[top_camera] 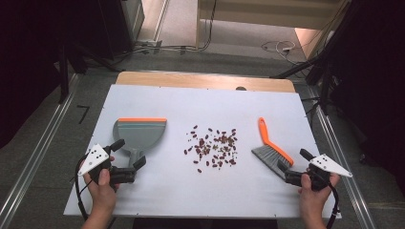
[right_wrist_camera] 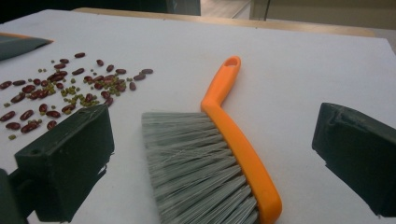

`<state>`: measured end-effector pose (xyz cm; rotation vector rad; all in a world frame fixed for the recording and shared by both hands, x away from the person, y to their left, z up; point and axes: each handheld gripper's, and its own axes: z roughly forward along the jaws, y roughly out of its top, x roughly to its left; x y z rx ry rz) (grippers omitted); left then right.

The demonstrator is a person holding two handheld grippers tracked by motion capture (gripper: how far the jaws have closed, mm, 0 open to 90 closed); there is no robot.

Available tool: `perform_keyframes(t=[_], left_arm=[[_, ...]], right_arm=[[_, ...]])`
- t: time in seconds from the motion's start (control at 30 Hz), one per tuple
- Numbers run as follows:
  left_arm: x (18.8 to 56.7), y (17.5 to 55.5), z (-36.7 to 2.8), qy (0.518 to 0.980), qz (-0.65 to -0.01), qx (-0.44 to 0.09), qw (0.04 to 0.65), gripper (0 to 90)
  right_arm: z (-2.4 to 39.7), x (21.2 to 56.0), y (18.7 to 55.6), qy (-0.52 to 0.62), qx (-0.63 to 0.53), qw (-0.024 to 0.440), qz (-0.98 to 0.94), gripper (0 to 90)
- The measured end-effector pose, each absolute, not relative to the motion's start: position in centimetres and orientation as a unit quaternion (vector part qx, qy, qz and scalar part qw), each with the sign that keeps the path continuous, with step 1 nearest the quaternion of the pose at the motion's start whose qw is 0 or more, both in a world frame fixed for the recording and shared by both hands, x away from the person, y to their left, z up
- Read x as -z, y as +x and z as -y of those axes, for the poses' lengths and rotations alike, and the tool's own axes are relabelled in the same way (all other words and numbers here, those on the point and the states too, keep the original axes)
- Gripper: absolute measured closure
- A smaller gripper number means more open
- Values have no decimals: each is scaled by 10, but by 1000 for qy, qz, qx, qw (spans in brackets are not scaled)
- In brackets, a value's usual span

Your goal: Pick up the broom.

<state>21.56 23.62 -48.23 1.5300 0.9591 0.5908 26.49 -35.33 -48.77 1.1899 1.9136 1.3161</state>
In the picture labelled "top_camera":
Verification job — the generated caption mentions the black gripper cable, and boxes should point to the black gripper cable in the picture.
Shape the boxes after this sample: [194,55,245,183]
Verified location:
[74,152,91,221]
[326,182,340,229]

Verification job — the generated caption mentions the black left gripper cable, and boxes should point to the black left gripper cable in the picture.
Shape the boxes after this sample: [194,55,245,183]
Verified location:
[74,152,91,221]

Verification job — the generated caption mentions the white board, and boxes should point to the white board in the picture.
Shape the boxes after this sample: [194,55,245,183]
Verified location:
[63,83,344,220]

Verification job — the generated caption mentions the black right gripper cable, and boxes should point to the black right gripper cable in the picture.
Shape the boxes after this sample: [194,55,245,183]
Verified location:
[326,182,340,229]

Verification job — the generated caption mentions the pile of red beans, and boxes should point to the pile of red beans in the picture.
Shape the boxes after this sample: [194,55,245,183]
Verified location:
[182,124,239,175]

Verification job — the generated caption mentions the grey dustpan with orange lip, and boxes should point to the grey dustpan with orange lip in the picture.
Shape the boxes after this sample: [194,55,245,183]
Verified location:
[112,117,168,170]

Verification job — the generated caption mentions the person's left hand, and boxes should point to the person's left hand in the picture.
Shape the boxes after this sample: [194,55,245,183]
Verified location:
[81,156,119,218]

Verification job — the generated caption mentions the black floor cables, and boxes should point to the black floor cables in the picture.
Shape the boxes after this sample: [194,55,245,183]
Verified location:
[120,0,219,57]

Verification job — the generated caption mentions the black metal stand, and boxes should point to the black metal stand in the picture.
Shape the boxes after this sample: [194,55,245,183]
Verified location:
[57,40,122,105]
[269,47,333,116]

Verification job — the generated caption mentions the person's right hand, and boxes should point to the person's right hand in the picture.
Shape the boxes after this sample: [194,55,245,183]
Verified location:
[297,171,341,221]

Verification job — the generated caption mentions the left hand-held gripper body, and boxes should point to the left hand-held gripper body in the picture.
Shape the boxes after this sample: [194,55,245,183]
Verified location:
[77,143,138,193]

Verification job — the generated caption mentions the light wooden furniture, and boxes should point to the light wooden furniture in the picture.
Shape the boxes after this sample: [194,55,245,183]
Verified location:
[195,0,352,61]

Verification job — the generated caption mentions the metal floor rail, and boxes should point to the metal floor rail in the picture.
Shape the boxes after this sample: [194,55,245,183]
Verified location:
[0,73,81,229]
[305,85,377,229]

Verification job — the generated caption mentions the white floor cable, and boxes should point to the white floor cable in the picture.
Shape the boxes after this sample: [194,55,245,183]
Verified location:
[261,39,298,59]

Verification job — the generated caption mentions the wooden table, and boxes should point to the wooden table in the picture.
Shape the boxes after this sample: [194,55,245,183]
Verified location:
[115,71,297,94]

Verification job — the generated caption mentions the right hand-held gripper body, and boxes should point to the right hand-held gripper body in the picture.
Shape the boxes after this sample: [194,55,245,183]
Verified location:
[284,154,353,193]

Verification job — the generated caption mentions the orange brush with grey bristles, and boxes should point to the orange brush with grey bristles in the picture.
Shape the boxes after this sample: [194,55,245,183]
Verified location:
[250,116,295,179]

